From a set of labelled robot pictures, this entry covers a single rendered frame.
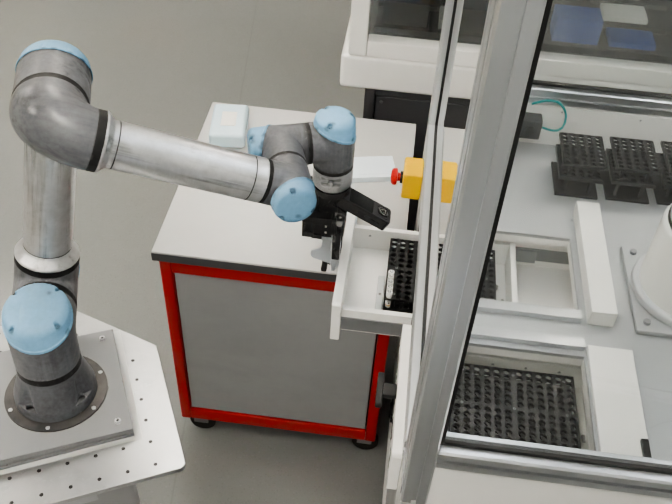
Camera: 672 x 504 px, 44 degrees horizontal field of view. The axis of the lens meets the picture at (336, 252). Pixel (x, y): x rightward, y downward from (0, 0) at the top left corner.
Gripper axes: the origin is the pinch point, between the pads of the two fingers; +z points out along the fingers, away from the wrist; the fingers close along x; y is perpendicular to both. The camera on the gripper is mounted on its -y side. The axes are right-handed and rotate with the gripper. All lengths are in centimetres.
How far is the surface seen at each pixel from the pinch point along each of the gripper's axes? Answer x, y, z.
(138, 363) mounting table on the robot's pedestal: 21.7, 37.2, 14.6
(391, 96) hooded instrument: -82, -6, 13
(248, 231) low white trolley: -20.5, 23.2, 14.5
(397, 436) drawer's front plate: 42.3, -15.0, -2.4
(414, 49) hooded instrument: -80, -11, -4
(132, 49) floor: -218, 121, 91
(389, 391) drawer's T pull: 32.1, -13.0, -0.7
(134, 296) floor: -62, 73, 91
